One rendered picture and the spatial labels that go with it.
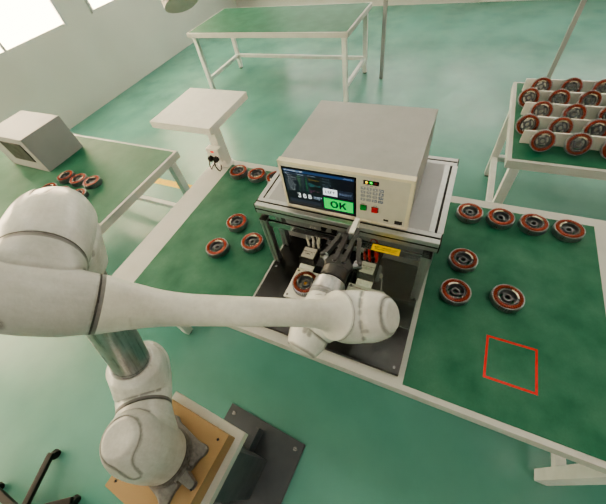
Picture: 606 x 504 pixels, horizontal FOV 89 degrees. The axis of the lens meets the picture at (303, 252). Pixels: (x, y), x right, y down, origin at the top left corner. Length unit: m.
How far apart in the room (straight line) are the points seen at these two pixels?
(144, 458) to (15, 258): 0.61
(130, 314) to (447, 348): 1.04
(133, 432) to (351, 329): 0.63
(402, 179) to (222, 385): 1.64
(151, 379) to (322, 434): 1.12
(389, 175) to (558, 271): 0.91
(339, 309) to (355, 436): 1.36
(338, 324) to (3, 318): 0.51
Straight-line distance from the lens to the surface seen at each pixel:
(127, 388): 1.06
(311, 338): 0.74
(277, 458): 1.94
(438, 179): 1.26
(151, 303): 0.60
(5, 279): 0.58
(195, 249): 1.68
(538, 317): 1.45
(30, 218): 0.66
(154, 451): 1.02
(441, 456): 1.96
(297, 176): 1.04
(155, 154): 2.53
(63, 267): 0.59
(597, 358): 1.47
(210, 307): 0.60
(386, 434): 1.93
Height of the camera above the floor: 1.91
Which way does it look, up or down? 52 degrees down
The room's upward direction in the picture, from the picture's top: 13 degrees counter-clockwise
